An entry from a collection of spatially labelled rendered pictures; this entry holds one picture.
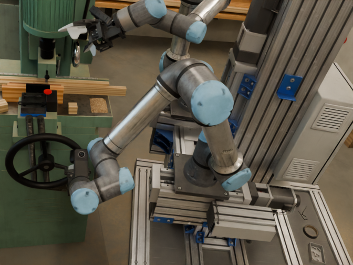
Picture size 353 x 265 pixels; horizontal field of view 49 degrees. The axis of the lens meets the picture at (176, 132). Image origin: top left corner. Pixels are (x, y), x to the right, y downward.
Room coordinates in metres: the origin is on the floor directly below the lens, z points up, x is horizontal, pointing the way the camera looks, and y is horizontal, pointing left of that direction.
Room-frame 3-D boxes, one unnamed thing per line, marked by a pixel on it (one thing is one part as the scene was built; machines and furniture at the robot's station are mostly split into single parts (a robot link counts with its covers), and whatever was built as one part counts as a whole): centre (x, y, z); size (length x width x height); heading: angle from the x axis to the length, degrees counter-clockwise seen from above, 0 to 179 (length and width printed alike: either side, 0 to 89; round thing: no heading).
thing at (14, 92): (1.24, 0.60, 0.94); 0.23 x 0.02 x 0.07; 115
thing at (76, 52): (1.49, 0.53, 1.02); 0.12 x 0.03 x 0.12; 25
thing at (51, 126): (1.14, 0.54, 0.91); 0.15 x 0.14 x 0.09; 115
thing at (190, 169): (1.19, -0.15, 0.87); 0.15 x 0.15 x 0.10
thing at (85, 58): (1.56, 0.52, 1.02); 0.09 x 0.07 x 0.12; 115
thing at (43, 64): (1.34, 0.59, 1.03); 0.14 x 0.07 x 0.09; 25
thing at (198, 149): (1.19, -0.15, 0.98); 0.13 x 0.12 x 0.14; 37
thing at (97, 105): (1.34, 0.36, 0.91); 0.10 x 0.07 x 0.02; 25
